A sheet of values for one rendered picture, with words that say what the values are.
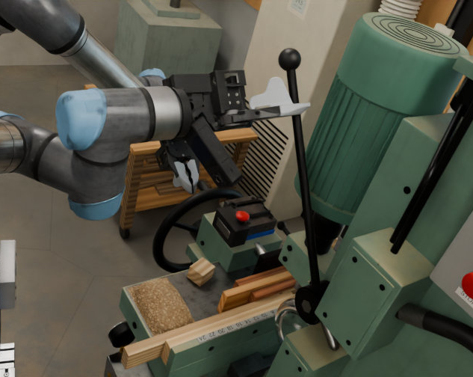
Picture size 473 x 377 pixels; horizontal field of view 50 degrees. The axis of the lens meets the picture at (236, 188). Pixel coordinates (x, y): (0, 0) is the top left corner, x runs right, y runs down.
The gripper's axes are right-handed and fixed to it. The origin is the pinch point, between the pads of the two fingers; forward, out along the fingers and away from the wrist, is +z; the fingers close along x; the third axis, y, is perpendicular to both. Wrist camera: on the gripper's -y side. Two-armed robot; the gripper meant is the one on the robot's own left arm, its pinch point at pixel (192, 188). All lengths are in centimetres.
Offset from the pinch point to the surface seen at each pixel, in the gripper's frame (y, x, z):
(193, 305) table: -15.6, 17.9, 29.3
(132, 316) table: -11.9, 29.3, 27.7
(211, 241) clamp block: -11.0, 6.3, 16.9
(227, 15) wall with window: 106, -129, -143
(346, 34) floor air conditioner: 15, -107, -62
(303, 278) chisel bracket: -31.0, 1.5, 31.7
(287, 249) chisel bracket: -29.6, 1.5, 25.3
